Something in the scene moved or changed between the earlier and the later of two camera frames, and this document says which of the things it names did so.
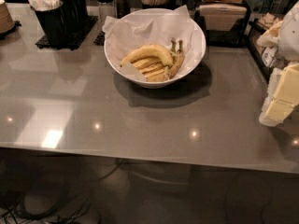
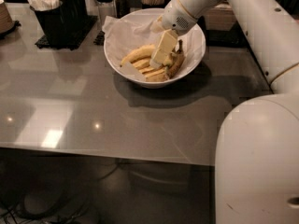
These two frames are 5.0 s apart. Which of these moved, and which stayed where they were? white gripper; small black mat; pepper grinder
Moved: white gripper
Stayed: pepper grinder; small black mat
